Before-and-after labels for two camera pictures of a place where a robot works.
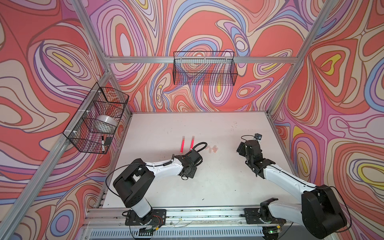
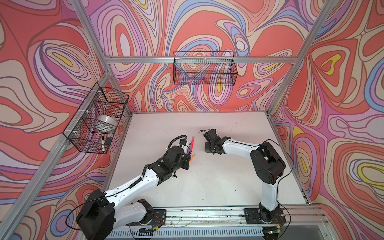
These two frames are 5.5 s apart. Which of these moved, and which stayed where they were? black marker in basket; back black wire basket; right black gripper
Moved: right black gripper
Stayed: back black wire basket; black marker in basket
